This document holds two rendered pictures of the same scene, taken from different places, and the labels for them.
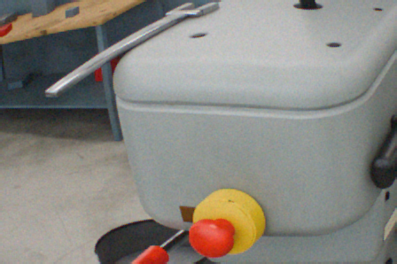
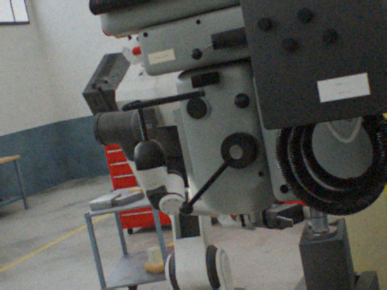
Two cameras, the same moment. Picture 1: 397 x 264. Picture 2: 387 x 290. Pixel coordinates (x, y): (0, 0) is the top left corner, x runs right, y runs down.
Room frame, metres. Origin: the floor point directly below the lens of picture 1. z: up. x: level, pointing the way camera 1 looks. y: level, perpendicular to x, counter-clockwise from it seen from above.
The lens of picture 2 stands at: (0.56, -1.48, 1.62)
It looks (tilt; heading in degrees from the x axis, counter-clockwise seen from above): 7 degrees down; 80
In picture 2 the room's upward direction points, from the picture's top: 11 degrees counter-clockwise
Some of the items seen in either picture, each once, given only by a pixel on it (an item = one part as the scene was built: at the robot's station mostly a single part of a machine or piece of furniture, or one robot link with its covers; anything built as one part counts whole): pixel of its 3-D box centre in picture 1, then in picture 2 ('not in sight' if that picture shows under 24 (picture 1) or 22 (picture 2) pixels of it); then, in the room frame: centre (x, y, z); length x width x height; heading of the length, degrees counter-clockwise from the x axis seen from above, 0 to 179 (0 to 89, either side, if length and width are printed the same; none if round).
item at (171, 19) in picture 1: (129, 42); not in sight; (0.82, 0.04, 1.89); 0.24 x 0.04 x 0.01; 141
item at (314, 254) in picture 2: not in sight; (327, 259); (1.15, 0.21, 1.03); 0.22 x 0.12 x 0.20; 65
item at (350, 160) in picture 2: not in sight; (323, 123); (1.03, -0.26, 1.47); 0.24 x 0.19 x 0.26; 54
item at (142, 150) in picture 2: not in sight; (149, 153); (0.69, -0.06, 1.46); 0.07 x 0.07 x 0.06
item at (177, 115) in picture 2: not in sight; (193, 154); (0.78, -0.08, 1.45); 0.04 x 0.04 x 0.21; 54
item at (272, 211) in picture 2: not in sight; (276, 214); (1.06, 0.32, 1.16); 0.13 x 0.12 x 0.10; 24
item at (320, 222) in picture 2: not in sight; (319, 219); (1.13, 0.17, 1.16); 0.05 x 0.05 x 0.06
